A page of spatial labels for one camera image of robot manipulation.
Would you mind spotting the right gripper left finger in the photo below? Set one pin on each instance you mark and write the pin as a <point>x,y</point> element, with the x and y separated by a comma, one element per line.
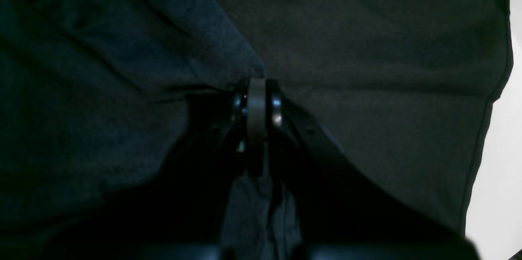
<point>178,214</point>

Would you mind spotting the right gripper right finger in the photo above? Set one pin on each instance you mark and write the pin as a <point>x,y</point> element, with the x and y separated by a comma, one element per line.
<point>343,215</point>

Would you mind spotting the dark grey T-shirt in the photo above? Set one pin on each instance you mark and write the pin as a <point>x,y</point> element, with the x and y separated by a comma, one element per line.
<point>94,93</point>

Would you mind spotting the black table cloth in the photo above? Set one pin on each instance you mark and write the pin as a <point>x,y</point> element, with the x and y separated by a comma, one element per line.
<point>406,87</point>

